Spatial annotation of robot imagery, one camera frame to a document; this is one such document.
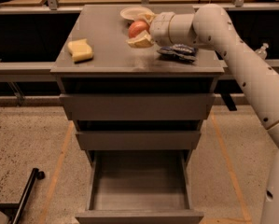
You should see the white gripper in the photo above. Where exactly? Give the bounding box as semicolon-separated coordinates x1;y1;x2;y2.
127;12;174;49

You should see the red apple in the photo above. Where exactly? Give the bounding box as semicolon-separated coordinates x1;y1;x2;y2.
128;21;149;38

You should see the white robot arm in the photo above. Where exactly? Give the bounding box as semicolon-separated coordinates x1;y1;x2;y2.
126;4;279;224

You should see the grey drawer cabinet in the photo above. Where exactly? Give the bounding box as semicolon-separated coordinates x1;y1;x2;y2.
51;5;224;161

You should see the grey top drawer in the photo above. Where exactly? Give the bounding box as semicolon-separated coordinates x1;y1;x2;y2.
60;93;215;121

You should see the grey middle drawer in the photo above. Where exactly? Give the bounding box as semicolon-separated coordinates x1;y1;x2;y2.
77;131;201;150

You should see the grey open bottom drawer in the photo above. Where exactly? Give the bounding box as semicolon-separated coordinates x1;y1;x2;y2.
76;150;203;224

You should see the white bowl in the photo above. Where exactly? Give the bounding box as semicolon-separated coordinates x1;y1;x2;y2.
120;7;152;21

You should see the blue chip bag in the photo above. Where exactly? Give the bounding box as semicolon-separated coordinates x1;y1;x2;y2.
157;44;196;62

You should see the yellow sponge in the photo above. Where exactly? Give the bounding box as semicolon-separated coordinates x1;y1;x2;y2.
67;39;93;63

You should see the clear sanitizer bottle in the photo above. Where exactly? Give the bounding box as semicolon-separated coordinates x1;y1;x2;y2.
256;43;269;60

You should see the black chair leg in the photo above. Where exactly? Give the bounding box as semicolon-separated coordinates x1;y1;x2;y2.
11;168;45;224

